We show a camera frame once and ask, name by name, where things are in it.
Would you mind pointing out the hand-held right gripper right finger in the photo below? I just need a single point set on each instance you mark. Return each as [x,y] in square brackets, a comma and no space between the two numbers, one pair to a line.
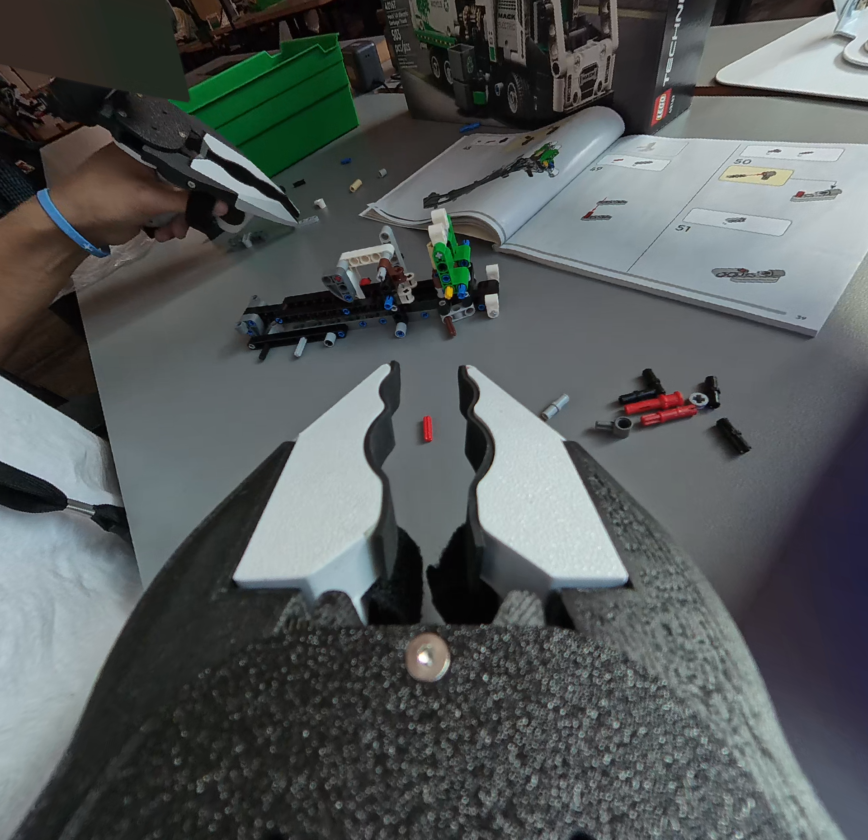
[542,508]

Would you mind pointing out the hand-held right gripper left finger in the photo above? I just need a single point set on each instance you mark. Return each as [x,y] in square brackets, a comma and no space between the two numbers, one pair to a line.
[319,508]

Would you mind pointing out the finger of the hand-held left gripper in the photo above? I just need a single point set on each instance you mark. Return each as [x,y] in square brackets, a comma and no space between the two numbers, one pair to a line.
[234,158]
[244,192]

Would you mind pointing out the person's left forearm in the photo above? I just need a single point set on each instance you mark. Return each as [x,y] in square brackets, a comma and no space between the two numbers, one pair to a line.
[34,277]

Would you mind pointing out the grey lego pin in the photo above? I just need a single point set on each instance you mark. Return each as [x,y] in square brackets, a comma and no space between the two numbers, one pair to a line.
[555,407]

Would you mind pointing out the dark grey lego connector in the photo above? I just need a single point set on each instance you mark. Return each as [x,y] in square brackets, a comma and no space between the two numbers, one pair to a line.
[614,425]

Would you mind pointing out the red lego pin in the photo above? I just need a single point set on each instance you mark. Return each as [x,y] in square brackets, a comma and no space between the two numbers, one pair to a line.
[668,416]
[670,399]

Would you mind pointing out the partly built lego truck chassis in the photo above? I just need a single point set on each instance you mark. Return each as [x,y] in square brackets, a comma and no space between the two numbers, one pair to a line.
[352,304]

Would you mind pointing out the grey lego bush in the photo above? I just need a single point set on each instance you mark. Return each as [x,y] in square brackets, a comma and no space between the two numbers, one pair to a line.
[698,399]

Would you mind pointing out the open lego instruction booklet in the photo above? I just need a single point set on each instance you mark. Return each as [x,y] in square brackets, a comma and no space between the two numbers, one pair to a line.
[678,243]

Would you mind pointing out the lego truck set box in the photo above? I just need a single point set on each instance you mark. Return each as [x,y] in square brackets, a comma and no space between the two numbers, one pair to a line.
[542,40]

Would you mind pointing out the person's left hand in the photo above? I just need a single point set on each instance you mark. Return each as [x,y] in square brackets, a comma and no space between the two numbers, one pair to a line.
[129,202]

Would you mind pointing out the green plastic bin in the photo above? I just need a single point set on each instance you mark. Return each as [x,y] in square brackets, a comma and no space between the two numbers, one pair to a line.
[285,107]

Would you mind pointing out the blue wristband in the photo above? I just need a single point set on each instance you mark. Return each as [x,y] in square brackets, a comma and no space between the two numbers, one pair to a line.
[95,248]

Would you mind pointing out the clear plastic bag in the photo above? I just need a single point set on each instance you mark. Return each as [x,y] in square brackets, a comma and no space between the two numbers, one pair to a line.
[129,262]

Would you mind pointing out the grey plastic box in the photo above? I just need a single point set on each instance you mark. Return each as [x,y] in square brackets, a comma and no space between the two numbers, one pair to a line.
[363,63]

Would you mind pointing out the cluttered wooden workbench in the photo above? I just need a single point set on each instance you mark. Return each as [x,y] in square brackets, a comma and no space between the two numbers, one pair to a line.
[305,2]

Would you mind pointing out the white lamp base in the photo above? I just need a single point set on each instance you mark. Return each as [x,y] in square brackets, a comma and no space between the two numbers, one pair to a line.
[780,60]

